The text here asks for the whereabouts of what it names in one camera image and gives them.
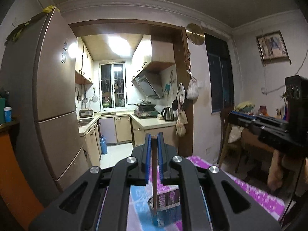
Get dark brown wooden chopstick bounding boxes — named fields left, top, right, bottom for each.
left=151, top=136, right=158, bottom=215

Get kitchen window with bars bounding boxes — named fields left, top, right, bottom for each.
left=99, top=62, right=127, bottom=109

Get dark wooden side table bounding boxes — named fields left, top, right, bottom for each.
left=240, top=127, right=289, bottom=174

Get floral purple blue tablecloth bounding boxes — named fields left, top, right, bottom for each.
left=96, top=155, right=286, bottom=231

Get blue perforated utensil holder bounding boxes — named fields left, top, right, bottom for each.
left=148, top=189, right=182, bottom=227

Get wooden chair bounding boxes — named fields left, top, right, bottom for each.
left=217, top=105, right=242, bottom=173

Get blue gas bottle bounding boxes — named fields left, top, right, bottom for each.
left=100, top=136, right=108, bottom=154

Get orange wooden cabinet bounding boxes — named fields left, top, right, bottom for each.
left=1, top=121, right=44, bottom=230

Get steel electric kettle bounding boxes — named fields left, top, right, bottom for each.
left=161, top=107, right=174, bottom=121

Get black wok on stove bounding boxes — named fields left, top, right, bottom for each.
left=128, top=101, right=156, bottom=112

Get hanging white plastic bag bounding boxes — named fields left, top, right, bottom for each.
left=186, top=76, right=199, bottom=100

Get steel range hood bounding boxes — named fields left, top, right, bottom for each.
left=132, top=71, right=164, bottom=100

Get green plastic cup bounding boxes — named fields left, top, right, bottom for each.
left=0, top=98, right=5, bottom=124

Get grey multi-door refrigerator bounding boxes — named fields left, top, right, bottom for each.
left=1, top=10, right=89, bottom=206

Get framed wall picture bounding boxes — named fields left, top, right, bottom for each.
left=256, top=31, right=290, bottom=65

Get dark window frame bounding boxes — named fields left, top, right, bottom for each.
left=205, top=34, right=234, bottom=113

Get round brass wall clock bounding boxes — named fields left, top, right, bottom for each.
left=185, top=23, right=205, bottom=45

